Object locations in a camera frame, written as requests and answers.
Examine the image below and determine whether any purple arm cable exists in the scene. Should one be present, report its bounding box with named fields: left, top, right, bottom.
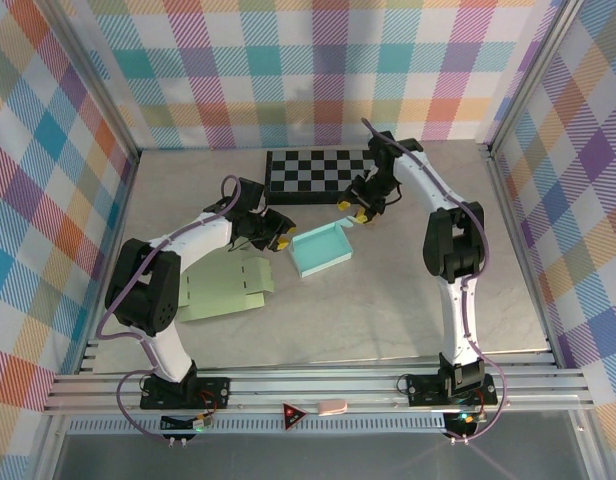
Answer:
left=96, top=174, right=239, bottom=444
left=361, top=117, right=509, bottom=444

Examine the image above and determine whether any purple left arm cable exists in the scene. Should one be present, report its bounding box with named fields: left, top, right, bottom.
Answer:
left=96, top=174, right=239, bottom=444

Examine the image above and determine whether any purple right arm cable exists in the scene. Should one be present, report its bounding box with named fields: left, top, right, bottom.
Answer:
left=361, top=117, right=509, bottom=444

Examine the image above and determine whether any grey metal panel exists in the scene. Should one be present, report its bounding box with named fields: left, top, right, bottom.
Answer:
left=52, top=433, right=597, bottom=480

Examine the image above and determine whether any aluminium frame post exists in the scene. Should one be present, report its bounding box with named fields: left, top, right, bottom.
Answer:
left=35, top=0, right=142, bottom=169
left=480, top=0, right=587, bottom=156

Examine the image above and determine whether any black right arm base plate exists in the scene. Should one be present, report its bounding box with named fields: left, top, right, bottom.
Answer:
left=406, top=372, right=499, bottom=407

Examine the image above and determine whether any light green paper box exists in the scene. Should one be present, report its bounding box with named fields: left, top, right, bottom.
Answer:
left=177, top=255, right=278, bottom=325

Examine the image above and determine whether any red triangle button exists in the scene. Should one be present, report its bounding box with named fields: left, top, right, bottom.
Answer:
left=281, top=401, right=309, bottom=431

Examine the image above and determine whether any pink oval device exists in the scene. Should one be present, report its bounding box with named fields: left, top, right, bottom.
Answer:
left=315, top=398, right=348, bottom=416

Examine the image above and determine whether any light blue paper box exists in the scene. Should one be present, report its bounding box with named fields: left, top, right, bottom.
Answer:
left=287, top=219, right=354, bottom=279

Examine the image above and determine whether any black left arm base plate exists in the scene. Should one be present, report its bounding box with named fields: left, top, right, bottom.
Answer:
left=139, top=377, right=232, bottom=410

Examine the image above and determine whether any aluminium front frame rail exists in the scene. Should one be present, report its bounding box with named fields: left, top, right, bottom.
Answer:
left=41, top=355, right=595, bottom=416

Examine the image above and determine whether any black and silver chessboard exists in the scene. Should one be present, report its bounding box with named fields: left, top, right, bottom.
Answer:
left=262, top=148, right=384, bottom=207

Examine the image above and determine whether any small circuit board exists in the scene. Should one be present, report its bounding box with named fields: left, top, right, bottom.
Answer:
left=160, top=412, right=214, bottom=432
left=445, top=410, right=489, bottom=432

